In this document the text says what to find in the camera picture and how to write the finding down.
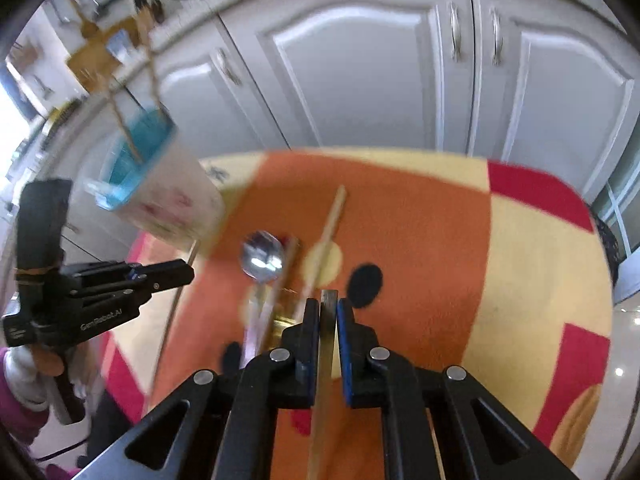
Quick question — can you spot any metal spoon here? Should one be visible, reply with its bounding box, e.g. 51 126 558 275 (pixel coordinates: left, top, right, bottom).
239 230 286 366

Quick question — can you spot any dark-tipped wooden chopstick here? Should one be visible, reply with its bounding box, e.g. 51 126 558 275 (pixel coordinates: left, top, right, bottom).
306 289 341 480

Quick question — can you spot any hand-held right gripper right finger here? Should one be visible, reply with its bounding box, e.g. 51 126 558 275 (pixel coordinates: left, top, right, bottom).
336 299 581 480

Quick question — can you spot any person's left hand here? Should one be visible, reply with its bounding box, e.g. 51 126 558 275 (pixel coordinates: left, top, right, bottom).
30 347 66 377

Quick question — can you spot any grey cabinet door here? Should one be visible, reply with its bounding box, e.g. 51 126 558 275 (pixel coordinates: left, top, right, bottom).
220 0 476 156
470 0 640 201
155 25 286 161

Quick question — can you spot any metal cabinet handle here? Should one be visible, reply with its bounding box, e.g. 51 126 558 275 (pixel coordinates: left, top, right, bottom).
215 47 243 86
489 7 503 66
447 2 463 63

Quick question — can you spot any dark brown chopstick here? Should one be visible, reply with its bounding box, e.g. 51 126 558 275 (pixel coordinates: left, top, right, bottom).
267 237 301 326

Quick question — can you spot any cardboard box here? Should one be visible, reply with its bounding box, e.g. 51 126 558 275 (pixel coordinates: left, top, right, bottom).
67 15 151 96

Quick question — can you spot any sliding glass door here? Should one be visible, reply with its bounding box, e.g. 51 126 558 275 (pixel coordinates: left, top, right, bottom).
590 125 640 301

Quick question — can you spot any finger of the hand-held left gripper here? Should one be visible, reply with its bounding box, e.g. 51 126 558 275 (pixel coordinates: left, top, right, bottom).
127 259 195 292

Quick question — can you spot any checkered orange yellow red blanket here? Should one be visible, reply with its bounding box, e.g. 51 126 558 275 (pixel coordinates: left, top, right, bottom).
97 147 616 480

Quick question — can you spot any person's left forearm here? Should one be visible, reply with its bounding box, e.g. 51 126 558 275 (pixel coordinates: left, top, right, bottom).
0 347 51 456

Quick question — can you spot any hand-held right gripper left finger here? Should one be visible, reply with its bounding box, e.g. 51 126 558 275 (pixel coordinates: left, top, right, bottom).
75 297 321 480

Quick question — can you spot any black trash bag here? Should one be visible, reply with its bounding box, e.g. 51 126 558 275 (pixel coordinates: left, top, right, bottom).
592 215 623 281

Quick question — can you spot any floral white utensil holder box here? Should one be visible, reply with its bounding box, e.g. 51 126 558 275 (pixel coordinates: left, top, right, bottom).
85 110 226 246

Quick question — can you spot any gold fork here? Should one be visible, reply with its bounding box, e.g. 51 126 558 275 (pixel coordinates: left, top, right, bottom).
272 310 301 336

